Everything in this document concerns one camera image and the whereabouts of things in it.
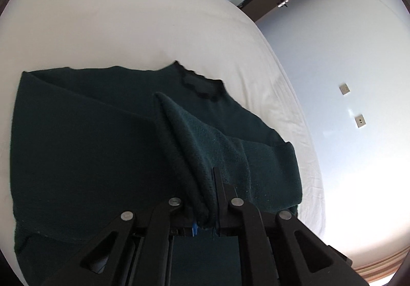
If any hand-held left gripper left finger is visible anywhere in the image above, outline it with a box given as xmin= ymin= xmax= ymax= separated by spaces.
xmin=42 ymin=197 xmax=197 ymax=286

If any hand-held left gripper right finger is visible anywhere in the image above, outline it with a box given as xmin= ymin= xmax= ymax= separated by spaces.
xmin=212 ymin=167 xmax=369 ymax=286

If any dark green knit sweater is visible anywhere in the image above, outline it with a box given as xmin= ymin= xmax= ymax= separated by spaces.
xmin=9 ymin=61 xmax=303 ymax=286

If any bed with white sheet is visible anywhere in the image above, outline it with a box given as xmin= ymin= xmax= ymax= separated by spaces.
xmin=0 ymin=0 xmax=330 ymax=286

